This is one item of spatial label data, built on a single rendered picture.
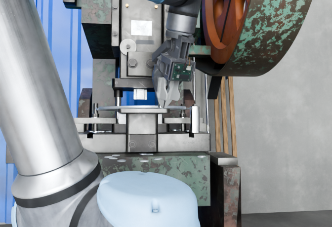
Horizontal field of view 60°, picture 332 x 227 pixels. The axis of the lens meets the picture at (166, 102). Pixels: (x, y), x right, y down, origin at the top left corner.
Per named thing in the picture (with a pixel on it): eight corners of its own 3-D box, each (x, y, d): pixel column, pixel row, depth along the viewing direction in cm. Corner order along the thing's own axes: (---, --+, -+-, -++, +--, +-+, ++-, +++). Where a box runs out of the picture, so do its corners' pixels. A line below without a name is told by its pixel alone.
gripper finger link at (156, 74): (151, 91, 77) (156, 59, 75) (149, 89, 79) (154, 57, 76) (167, 92, 79) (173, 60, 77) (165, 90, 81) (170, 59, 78)
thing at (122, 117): (161, 123, 102) (161, 110, 102) (118, 123, 100) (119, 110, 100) (159, 123, 111) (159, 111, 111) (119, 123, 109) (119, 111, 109)
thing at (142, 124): (170, 157, 77) (170, 106, 77) (117, 158, 75) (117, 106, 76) (160, 147, 101) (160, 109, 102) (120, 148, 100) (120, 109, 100)
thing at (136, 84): (169, 94, 100) (169, 79, 100) (111, 94, 98) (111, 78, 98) (164, 97, 116) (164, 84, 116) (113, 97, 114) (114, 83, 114)
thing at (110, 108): (86, 111, 99) (86, 108, 99) (160, 110, 113) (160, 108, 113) (112, 108, 74) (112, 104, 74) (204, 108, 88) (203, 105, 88)
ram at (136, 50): (164, 77, 95) (164, -11, 97) (118, 76, 93) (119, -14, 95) (159, 83, 112) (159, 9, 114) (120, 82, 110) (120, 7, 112)
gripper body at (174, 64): (165, 82, 71) (174, 33, 67) (153, 73, 78) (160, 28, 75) (192, 84, 74) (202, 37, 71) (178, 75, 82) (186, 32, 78)
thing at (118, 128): (169, 132, 100) (169, 123, 100) (111, 132, 97) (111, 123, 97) (164, 130, 115) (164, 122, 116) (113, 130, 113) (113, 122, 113)
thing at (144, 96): (146, 99, 104) (146, 89, 104) (133, 99, 103) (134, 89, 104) (146, 99, 107) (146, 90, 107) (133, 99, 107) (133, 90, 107)
